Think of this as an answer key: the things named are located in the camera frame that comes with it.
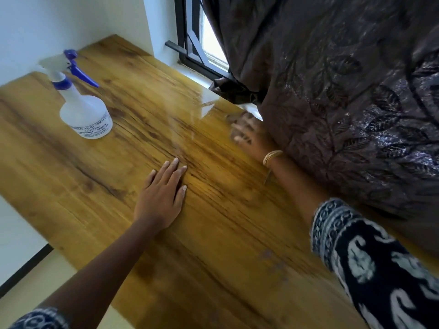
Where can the person's right forearm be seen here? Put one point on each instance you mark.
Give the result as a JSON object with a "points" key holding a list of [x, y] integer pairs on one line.
{"points": [[301, 188]]}

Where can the gold bangles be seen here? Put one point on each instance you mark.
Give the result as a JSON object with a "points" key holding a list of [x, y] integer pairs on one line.
{"points": [[271, 156]]}

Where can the brown leaf-patterned curtain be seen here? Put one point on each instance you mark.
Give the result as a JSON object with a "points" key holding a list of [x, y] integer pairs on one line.
{"points": [[343, 82]]}

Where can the person's left forearm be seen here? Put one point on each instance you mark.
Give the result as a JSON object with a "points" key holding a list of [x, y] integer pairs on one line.
{"points": [[96, 277]]}

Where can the black framed window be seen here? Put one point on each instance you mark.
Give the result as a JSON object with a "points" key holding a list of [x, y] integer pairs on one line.
{"points": [[180, 30]]}

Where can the white spray bottle blue trigger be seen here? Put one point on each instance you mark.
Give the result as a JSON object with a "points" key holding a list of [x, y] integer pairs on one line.
{"points": [[85, 116]]}

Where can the wooden table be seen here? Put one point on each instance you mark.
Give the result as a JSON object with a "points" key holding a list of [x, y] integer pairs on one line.
{"points": [[223, 236]]}

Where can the brown striped cleaning cloth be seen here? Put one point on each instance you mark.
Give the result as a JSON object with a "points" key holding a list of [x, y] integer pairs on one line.
{"points": [[235, 119]]}

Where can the person's right hand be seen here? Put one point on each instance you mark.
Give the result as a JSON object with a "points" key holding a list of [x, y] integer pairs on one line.
{"points": [[255, 138]]}

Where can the person's left hand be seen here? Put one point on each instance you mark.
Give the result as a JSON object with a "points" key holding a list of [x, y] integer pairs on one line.
{"points": [[159, 202]]}

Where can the blue white patterned top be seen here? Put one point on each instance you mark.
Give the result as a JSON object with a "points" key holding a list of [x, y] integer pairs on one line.
{"points": [[377, 270]]}

